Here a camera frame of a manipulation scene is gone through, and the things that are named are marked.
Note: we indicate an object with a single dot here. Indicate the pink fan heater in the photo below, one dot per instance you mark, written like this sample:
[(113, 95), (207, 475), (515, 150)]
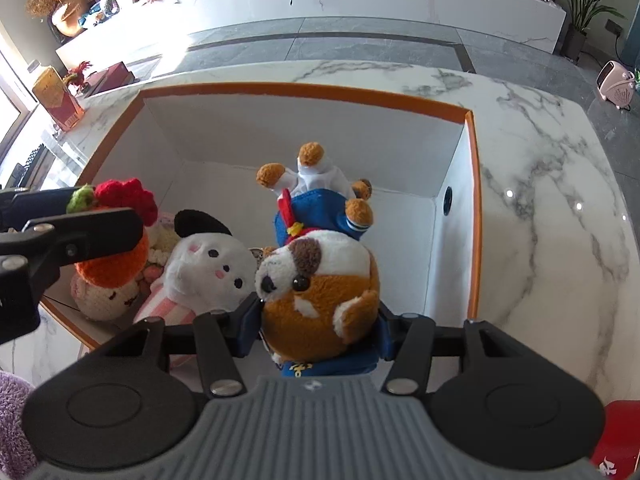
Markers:
[(616, 82)]

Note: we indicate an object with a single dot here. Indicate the white marble cabinet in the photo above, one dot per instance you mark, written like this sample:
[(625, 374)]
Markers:
[(375, 5)]

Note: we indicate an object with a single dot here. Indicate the crochet doll with orange hat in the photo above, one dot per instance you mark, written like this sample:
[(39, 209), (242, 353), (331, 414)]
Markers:
[(110, 272)]

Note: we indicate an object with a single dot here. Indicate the purple fuzzy cloth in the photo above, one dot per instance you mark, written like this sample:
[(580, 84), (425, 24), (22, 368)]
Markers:
[(12, 420)]

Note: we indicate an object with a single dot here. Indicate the red and gold canister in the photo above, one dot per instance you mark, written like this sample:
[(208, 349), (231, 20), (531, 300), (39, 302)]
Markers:
[(59, 100)]

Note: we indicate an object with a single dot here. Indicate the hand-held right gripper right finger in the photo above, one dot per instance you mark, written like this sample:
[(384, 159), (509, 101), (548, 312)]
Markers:
[(387, 342)]

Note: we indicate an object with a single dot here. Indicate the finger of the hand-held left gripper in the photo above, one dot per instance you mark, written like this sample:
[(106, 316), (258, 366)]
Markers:
[(35, 200), (90, 232)]

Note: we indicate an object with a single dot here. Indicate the red printed object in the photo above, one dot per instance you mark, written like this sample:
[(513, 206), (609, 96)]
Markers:
[(620, 440)]

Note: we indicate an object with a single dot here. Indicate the white plush bear, pink stripes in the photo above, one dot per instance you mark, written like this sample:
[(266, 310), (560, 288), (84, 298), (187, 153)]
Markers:
[(210, 265)]

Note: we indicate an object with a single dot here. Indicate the dark red box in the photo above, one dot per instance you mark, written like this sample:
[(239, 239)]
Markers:
[(110, 79)]

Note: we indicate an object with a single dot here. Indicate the brown white dog plush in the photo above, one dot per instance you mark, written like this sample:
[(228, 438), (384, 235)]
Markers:
[(325, 270)]

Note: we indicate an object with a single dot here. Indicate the orange-rimmed white box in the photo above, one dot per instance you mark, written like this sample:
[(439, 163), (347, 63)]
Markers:
[(300, 125)]

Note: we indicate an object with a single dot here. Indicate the pastel crochet flower bunch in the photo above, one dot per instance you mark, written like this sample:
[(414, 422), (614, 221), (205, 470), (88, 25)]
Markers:
[(157, 255)]

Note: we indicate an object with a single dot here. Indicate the red feather ornament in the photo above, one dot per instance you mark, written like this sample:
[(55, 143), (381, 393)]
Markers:
[(77, 76)]

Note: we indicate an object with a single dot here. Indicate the potted plant in black pot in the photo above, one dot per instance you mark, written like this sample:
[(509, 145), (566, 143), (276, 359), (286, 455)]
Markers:
[(580, 15)]

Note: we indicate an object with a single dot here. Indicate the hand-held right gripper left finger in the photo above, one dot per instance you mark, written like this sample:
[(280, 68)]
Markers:
[(248, 327)]

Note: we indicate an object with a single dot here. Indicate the gold vase with dried flowers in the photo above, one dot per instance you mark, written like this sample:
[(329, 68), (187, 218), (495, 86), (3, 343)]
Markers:
[(67, 20)]

